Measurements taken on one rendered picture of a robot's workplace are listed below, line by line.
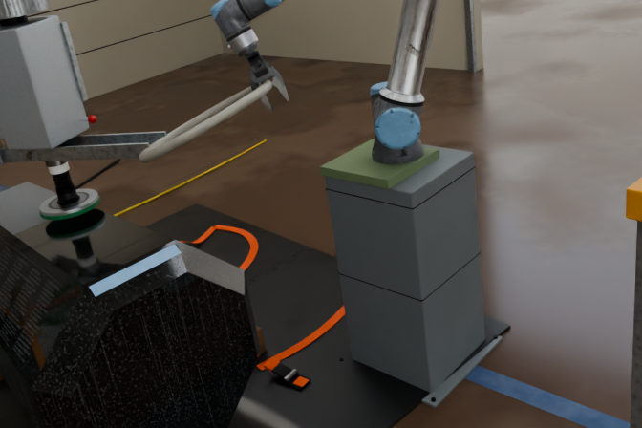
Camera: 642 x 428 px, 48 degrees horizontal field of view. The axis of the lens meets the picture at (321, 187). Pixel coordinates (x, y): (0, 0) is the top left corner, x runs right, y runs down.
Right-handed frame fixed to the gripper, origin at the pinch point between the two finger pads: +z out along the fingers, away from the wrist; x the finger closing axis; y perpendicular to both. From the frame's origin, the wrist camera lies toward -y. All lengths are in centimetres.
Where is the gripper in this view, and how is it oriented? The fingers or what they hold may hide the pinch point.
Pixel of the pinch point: (278, 102)
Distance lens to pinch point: 235.8
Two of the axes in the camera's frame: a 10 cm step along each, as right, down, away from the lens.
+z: 4.9, 8.5, 2.2
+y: -1.1, -1.9, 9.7
